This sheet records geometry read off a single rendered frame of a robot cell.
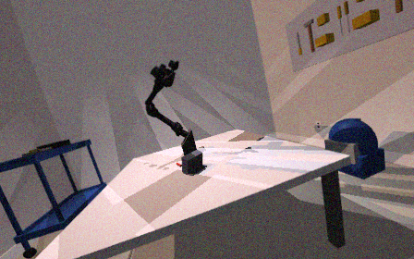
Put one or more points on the grey sloped panel with hole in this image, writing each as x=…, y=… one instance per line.
x=192, y=163

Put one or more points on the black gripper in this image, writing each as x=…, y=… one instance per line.
x=169, y=78

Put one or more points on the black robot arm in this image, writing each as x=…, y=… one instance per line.
x=157, y=72

